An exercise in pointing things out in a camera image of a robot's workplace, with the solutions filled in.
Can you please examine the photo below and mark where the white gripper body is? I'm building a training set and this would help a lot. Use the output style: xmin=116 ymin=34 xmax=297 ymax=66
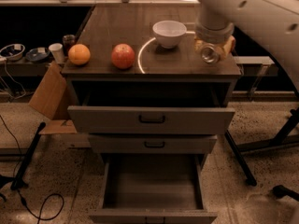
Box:
xmin=194 ymin=22 xmax=235 ymax=44

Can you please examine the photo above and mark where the red coke can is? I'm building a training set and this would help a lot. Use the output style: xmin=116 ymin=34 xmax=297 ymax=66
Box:
xmin=200 ymin=44 xmax=221 ymax=63

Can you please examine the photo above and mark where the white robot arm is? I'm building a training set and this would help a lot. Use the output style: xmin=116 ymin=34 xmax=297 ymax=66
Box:
xmin=195 ymin=0 xmax=299 ymax=90

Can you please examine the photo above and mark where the grey three-drawer cabinet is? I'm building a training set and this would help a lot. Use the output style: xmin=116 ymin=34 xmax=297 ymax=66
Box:
xmin=61 ymin=3 xmax=243 ymax=173

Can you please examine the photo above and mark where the grey top drawer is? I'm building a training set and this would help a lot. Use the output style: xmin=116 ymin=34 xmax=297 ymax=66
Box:
xmin=67 ymin=81 xmax=236 ymax=136

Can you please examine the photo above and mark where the grey drawer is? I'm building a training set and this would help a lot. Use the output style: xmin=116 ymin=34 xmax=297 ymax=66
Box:
xmin=67 ymin=81 xmax=236 ymax=136
xmin=90 ymin=154 xmax=217 ymax=224
xmin=89 ymin=134 xmax=217 ymax=154

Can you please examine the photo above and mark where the grey middle drawer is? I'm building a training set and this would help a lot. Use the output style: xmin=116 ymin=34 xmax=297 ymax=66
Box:
xmin=89 ymin=134 xmax=217 ymax=154

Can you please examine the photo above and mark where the grey bottom drawer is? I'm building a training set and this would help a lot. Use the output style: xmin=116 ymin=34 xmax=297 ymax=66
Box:
xmin=90 ymin=154 xmax=217 ymax=224

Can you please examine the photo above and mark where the white bowl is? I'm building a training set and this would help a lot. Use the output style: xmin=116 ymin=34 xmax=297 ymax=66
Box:
xmin=152 ymin=21 xmax=187 ymax=49

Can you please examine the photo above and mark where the red apple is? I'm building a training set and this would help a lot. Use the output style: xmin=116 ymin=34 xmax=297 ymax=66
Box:
xmin=111 ymin=44 xmax=135 ymax=69

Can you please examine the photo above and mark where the black stand leg right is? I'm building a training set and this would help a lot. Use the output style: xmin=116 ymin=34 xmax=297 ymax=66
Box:
xmin=224 ymin=132 xmax=257 ymax=187

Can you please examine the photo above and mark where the black stand leg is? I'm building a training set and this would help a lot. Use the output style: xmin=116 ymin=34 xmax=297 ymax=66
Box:
xmin=10 ymin=122 xmax=46 ymax=190
xmin=224 ymin=132 xmax=257 ymax=187

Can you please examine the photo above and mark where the orange fruit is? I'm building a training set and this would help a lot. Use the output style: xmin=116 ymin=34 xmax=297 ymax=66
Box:
xmin=68 ymin=44 xmax=91 ymax=65

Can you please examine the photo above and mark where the dark glass jar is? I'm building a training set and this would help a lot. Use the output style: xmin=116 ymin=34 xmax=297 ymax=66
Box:
xmin=63 ymin=35 xmax=77 ymax=55

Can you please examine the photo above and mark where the white paper cup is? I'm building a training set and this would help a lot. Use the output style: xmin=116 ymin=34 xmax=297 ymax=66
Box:
xmin=49 ymin=43 xmax=64 ymax=63

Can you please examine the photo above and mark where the brown cardboard piece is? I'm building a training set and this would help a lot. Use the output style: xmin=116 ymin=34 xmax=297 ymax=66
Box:
xmin=29 ymin=62 xmax=71 ymax=120

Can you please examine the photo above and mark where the blue bowl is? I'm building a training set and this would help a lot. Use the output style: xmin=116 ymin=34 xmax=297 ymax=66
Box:
xmin=25 ymin=47 xmax=50 ymax=63

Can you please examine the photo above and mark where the silver bowl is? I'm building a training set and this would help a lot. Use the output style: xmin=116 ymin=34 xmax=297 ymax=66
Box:
xmin=0 ymin=43 xmax=25 ymax=62

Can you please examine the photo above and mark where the black stand leg left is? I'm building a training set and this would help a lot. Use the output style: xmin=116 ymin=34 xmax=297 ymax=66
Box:
xmin=10 ymin=122 xmax=46 ymax=190

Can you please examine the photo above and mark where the black floor cable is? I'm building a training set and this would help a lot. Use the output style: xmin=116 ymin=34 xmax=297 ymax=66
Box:
xmin=0 ymin=115 xmax=65 ymax=224

